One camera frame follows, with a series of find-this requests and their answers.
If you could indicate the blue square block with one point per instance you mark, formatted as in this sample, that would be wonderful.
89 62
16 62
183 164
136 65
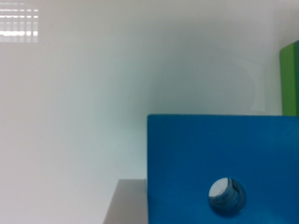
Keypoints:
188 153

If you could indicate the green square block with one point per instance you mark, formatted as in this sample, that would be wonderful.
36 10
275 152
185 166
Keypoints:
289 73

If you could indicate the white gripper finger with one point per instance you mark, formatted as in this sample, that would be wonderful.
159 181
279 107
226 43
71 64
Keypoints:
129 204

